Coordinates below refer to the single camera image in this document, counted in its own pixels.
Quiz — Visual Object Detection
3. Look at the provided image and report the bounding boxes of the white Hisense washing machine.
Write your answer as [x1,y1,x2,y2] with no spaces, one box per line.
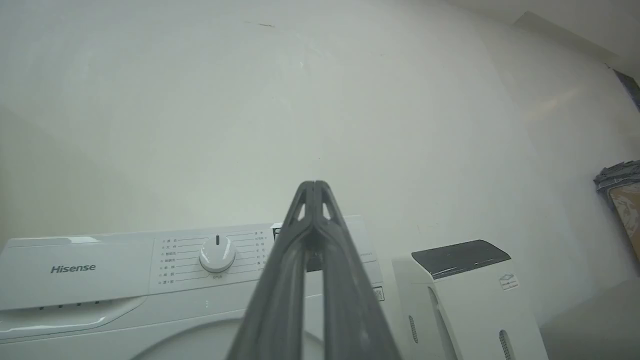
[0,215,396,360]

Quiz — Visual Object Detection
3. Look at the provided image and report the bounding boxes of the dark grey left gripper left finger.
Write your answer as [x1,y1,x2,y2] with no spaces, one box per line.
[226,181,317,360]

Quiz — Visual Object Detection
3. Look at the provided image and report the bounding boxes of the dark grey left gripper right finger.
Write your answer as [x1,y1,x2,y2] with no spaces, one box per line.
[314,180,403,360]

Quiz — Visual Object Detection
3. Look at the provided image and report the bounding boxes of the white air purifier grey top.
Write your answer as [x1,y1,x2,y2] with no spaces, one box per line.
[391,239,551,360]

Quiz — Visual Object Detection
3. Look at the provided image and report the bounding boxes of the white program dial knob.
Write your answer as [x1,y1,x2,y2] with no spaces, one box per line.
[198,234,237,274]

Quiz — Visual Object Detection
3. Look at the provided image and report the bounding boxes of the framed picture with dark frame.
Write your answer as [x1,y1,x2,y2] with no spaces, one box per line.
[593,160,640,273]

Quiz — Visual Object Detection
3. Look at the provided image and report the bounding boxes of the white detergent drawer front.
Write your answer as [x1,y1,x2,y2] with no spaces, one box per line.
[0,236,156,313]

